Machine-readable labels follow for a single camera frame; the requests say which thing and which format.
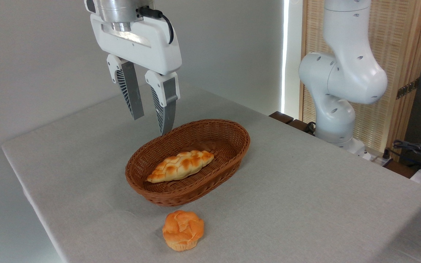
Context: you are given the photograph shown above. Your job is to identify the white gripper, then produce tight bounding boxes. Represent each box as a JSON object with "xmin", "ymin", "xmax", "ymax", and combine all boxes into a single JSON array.
[{"xmin": 90, "ymin": 14, "xmax": 182, "ymax": 136}]

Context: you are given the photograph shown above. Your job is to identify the bundle of black cables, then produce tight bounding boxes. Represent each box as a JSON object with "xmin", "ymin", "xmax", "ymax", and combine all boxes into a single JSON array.
[{"xmin": 383, "ymin": 140, "xmax": 421, "ymax": 173}]

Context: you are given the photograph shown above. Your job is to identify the brown wicker oval basket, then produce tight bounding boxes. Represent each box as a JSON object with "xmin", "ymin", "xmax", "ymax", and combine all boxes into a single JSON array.
[{"xmin": 125, "ymin": 119, "xmax": 251, "ymax": 207}]

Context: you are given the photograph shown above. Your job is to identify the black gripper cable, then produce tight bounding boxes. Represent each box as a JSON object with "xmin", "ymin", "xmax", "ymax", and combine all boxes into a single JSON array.
[{"xmin": 137, "ymin": 6, "xmax": 175, "ymax": 45}]

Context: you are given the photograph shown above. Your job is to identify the round orange bread bun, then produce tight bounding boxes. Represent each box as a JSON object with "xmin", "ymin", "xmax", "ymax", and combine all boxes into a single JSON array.
[{"xmin": 162, "ymin": 210, "xmax": 205, "ymax": 252}]

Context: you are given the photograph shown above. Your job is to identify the grey tablecloth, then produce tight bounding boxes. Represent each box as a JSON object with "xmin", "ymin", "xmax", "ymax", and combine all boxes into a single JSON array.
[{"xmin": 1, "ymin": 82, "xmax": 421, "ymax": 263}]

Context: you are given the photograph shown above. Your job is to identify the long braided bread loaf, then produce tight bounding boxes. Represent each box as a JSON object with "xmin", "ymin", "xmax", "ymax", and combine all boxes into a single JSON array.
[{"xmin": 146, "ymin": 149, "xmax": 215, "ymax": 184}]

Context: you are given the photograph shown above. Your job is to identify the dark brown wooden block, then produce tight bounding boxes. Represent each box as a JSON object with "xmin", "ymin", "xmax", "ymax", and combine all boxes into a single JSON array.
[{"xmin": 269, "ymin": 111, "xmax": 295, "ymax": 125}]

